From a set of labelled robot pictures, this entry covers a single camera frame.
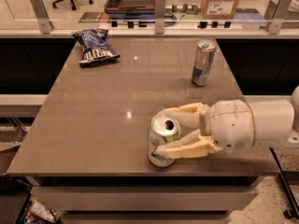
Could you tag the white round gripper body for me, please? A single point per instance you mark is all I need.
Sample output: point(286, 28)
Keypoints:
point(230, 123)

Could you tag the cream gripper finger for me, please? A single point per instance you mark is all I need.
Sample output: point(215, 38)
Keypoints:
point(189, 115)
point(192, 145)

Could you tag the white green 7up can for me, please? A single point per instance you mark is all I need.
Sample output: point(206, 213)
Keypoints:
point(163, 129)

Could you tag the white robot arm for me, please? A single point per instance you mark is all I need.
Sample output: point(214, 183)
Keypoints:
point(274, 125)

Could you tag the silver blue energy drink can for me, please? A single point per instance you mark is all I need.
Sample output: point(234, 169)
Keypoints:
point(204, 55)

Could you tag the blue chip bag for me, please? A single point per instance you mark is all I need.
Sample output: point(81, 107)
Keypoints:
point(95, 47)

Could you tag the cardboard box with label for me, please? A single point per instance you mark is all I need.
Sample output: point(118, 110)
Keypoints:
point(218, 9)

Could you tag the snack bin under table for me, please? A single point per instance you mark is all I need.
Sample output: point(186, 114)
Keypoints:
point(34, 212)

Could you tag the middle metal glass bracket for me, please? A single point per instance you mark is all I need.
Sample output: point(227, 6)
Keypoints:
point(159, 16)

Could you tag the metal glass bracket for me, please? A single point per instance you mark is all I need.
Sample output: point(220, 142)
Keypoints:
point(43, 20)
point(159, 16)
point(276, 21)

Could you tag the right metal glass bracket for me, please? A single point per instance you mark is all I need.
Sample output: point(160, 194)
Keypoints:
point(276, 21)

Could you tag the left metal glass bracket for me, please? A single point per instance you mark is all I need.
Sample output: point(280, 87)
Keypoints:
point(43, 20)

